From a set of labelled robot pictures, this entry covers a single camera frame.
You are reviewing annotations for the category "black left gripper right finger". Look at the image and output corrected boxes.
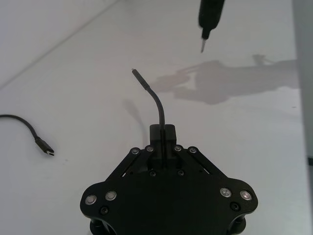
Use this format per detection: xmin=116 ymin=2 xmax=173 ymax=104
xmin=162 ymin=124 xmax=221 ymax=178

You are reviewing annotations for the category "thin black cable with plug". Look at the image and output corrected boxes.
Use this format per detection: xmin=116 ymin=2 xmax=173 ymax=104
xmin=131 ymin=68 xmax=167 ymax=170

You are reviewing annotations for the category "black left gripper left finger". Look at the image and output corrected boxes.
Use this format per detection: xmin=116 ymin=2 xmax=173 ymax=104
xmin=107 ymin=124 xmax=163 ymax=183

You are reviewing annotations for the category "white table cloth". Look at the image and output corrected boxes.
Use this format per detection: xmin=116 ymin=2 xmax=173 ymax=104
xmin=0 ymin=0 xmax=307 ymax=235

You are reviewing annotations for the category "black cable with flat plug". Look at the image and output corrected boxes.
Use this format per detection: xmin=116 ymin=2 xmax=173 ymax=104
xmin=0 ymin=114 xmax=56 ymax=158

